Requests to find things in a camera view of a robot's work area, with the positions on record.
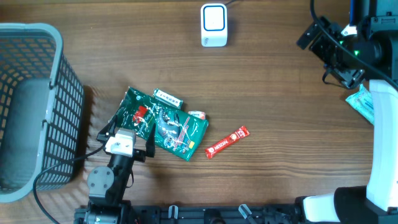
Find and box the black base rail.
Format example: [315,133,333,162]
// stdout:
[73,204,303,224]

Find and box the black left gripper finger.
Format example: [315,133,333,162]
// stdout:
[146,124,156,157]
[96,115,118,142]

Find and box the green 3M gloves packet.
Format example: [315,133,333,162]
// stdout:
[114,87,208,161]

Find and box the green white gum pack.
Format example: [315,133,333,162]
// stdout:
[153,88,183,109]

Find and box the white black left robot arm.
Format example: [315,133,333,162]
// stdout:
[74,116,156,223]

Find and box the red Nescafe stick sachet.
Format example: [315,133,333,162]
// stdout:
[205,126,250,159]

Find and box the orange white small carton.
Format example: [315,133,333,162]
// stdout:
[188,111,206,120]

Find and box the grey black plastic basket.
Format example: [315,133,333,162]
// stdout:
[1,23,85,203]

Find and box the teal wet wipes packet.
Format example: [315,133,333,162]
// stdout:
[345,84,374,124]

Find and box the white barcode scanner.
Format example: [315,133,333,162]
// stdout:
[200,3,228,47]

